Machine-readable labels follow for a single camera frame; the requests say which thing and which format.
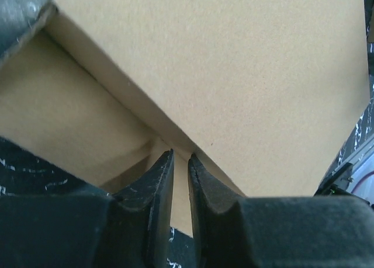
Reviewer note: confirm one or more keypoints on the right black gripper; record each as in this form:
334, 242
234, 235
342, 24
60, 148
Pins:
20, 21

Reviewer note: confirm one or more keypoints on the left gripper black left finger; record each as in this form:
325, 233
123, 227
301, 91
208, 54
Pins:
70, 223

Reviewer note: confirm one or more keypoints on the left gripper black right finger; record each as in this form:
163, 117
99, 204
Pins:
231, 230

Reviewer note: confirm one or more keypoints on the large cardboard box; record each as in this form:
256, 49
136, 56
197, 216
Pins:
264, 92

